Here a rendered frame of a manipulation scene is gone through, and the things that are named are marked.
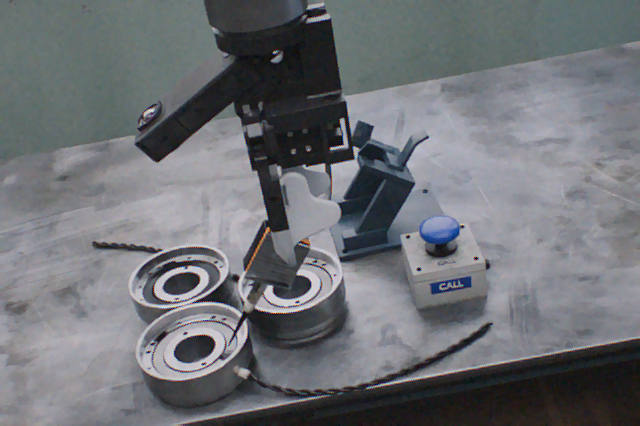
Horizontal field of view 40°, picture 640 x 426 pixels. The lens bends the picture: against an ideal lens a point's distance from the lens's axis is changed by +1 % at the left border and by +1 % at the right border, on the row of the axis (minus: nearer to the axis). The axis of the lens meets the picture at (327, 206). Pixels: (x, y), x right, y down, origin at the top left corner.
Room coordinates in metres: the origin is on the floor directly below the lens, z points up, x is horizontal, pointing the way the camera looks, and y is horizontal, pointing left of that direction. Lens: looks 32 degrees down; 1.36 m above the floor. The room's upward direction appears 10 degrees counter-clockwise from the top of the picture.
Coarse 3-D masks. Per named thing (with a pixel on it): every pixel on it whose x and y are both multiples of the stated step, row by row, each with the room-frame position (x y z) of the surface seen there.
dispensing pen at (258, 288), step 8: (264, 224) 0.63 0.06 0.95; (264, 232) 0.62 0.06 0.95; (256, 240) 0.62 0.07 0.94; (256, 248) 0.62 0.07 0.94; (248, 256) 0.62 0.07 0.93; (248, 264) 0.62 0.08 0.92; (256, 288) 0.62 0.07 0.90; (264, 288) 0.61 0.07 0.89; (248, 296) 0.62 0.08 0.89; (256, 296) 0.61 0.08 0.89; (248, 304) 0.62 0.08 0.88; (256, 304) 0.62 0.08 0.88; (248, 312) 0.62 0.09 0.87; (240, 320) 0.62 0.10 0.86; (232, 336) 0.62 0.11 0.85
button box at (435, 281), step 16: (464, 224) 0.73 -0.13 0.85; (416, 240) 0.71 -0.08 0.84; (464, 240) 0.70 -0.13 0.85; (416, 256) 0.69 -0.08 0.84; (432, 256) 0.68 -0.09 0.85; (448, 256) 0.68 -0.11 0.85; (464, 256) 0.67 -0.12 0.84; (480, 256) 0.67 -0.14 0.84; (416, 272) 0.66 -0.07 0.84; (432, 272) 0.66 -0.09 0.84; (448, 272) 0.66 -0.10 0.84; (464, 272) 0.66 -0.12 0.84; (480, 272) 0.66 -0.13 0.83; (416, 288) 0.66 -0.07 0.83; (432, 288) 0.66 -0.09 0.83; (448, 288) 0.66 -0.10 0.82; (464, 288) 0.66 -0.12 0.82; (480, 288) 0.66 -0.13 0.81; (416, 304) 0.66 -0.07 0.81; (432, 304) 0.66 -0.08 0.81; (448, 304) 0.66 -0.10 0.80
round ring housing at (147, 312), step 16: (160, 256) 0.78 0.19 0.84; (176, 256) 0.78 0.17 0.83; (192, 256) 0.78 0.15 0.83; (208, 256) 0.78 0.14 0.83; (224, 256) 0.75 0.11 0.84; (144, 272) 0.76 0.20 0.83; (176, 272) 0.76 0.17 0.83; (192, 272) 0.75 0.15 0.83; (224, 272) 0.73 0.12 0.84; (128, 288) 0.73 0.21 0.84; (160, 288) 0.73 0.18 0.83; (176, 288) 0.75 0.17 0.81; (192, 288) 0.75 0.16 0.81; (224, 288) 0.71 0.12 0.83; (144, 304) 0.70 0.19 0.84; (176, 304) 0.69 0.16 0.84; (224, 304) 0.71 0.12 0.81; (144, 320) 0.70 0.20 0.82
